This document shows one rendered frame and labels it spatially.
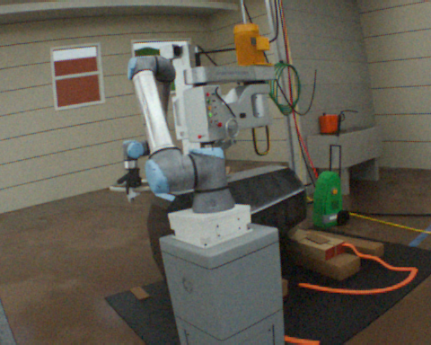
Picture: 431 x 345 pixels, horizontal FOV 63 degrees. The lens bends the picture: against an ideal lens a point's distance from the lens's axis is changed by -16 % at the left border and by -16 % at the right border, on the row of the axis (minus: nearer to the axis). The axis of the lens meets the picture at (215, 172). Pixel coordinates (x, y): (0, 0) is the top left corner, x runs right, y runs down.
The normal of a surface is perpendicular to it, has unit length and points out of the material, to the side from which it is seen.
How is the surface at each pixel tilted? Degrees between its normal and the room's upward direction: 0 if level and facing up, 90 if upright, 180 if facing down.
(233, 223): 90
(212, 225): 90
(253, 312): 90
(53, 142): 90
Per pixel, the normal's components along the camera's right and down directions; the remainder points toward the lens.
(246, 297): 0.61, 0.05
